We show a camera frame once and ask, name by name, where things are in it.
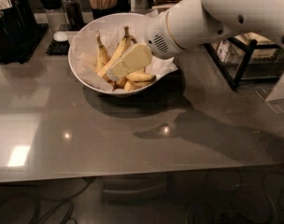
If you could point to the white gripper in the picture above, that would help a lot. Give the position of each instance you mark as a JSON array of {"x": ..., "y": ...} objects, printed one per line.
[{"x": 157, "y": 36}]

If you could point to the curved front yellow banana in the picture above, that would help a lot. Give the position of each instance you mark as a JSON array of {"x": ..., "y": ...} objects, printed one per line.
[{"x": 139, "y": 76}]

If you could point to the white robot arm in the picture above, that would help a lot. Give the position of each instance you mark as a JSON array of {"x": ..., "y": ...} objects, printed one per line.
[{"x": 191, "y": 23}]

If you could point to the long middle yellow banana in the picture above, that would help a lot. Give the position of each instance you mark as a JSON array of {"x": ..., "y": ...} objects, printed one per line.
[{"x": 124, "y": 44}]

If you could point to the bottom yellow banana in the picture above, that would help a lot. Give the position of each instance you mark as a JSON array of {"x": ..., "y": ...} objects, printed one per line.
[{"x": 133, "y": 85}]

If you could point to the small left yellow banana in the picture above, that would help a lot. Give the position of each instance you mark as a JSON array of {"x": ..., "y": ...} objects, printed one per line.
[{"x": 102, "y": 56}]

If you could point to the white ceramic bowl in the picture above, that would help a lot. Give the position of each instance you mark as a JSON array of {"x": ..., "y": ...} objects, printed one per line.
[{"x": 86, "y": 62}]

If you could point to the white paper bowl liner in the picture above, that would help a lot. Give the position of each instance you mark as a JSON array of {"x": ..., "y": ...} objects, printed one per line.
[{"x": 95, "y": 44}]

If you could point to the small white lid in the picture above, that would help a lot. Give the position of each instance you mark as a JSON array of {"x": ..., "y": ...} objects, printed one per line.
[{"x": 60, "y": 37}]

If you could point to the black rubber mat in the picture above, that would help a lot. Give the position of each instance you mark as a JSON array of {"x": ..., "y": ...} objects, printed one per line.
[{"x": 33, "y": 42}]

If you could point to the dark shaker black lid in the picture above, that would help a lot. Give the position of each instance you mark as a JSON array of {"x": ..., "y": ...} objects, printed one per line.
[{"x": 74, "y": 14}]

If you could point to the clear shaker black lid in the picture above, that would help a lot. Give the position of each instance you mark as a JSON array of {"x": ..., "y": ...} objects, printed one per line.
[{"x": 55, "y": 15}]

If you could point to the black container with packets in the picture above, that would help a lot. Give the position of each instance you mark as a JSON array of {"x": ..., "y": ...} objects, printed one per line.
[{"x": 18, "y": 30}]

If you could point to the black wire condiment rack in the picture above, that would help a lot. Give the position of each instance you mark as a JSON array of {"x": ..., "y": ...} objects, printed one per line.
[{"x": 243, "y": 63}]

